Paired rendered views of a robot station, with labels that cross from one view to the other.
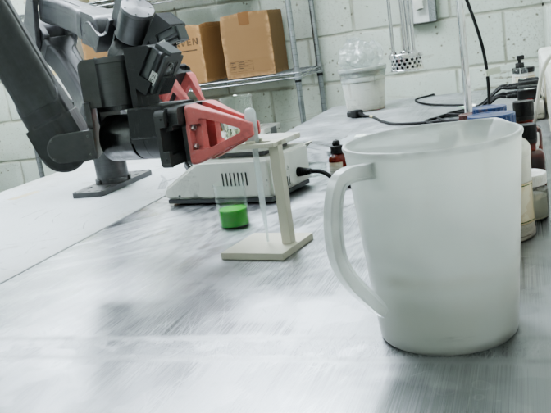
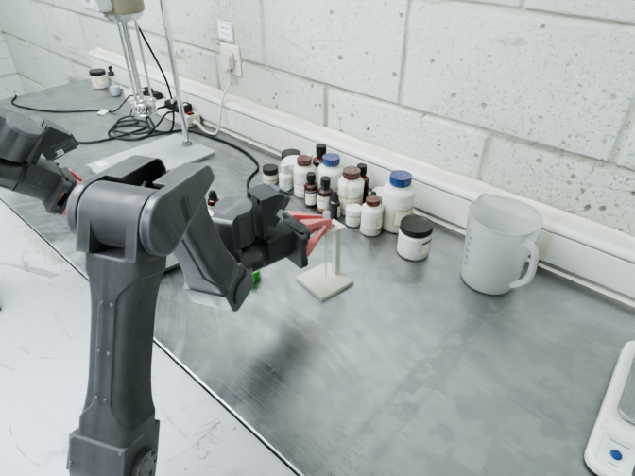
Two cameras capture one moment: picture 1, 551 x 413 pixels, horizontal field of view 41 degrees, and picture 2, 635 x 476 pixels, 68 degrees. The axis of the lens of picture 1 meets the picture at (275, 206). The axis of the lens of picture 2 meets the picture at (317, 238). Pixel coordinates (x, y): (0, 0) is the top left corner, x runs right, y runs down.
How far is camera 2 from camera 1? 0.96 m
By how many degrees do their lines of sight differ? 65
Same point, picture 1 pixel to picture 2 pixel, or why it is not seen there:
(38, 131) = (231, 290)
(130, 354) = (445, 366)
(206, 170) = not seen: hidden behind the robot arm
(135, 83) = (268, 222)
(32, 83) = (222, 257)
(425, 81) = not seen: outside the picture
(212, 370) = (486, 346)
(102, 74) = (245, 225)
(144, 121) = (281, 245)
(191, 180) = not seen: hidden behind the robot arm
